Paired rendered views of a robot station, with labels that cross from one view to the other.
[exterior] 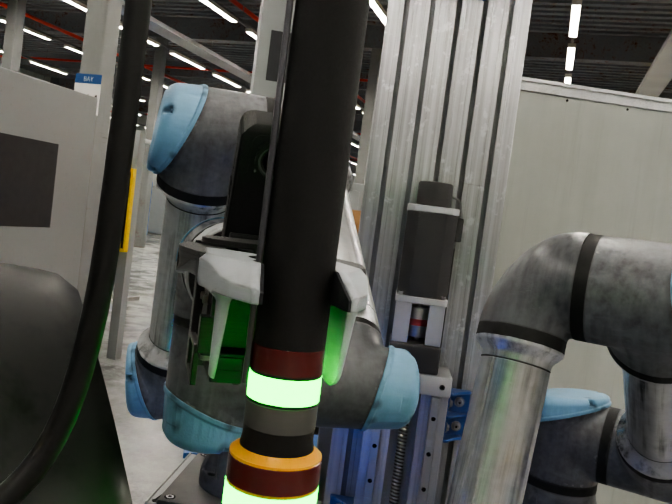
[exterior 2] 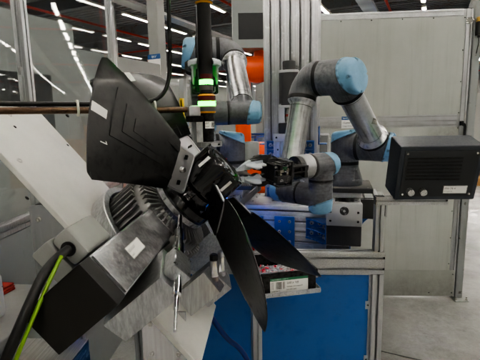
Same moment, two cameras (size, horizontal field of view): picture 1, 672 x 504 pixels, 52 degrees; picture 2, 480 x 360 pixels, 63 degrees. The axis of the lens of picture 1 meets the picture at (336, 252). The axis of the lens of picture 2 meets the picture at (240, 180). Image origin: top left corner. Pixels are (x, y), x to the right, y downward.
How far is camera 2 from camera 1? 0.70 m
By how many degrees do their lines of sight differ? 11
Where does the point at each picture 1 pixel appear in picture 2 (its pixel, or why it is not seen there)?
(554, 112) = (366, 27)
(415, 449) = not seen: hidden behind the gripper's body
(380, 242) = (272, 88)
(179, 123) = (188, 50)
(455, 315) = not seen: hidden behind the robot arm
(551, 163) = (367, 51)
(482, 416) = (289, 122)
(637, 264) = (327, 66)
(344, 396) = (239, 112)
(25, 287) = (156, 78)
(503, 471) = (296, 136)
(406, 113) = (275, 36)
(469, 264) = not seen: hidden behind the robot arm
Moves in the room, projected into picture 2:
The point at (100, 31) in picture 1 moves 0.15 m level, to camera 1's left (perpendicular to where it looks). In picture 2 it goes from (156, 31) to (148, 31)
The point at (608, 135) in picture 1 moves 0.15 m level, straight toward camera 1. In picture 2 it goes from (393, 33) to (390, 29)
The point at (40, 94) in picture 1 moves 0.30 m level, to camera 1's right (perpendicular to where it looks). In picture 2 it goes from (133, 66) to (156, 65)
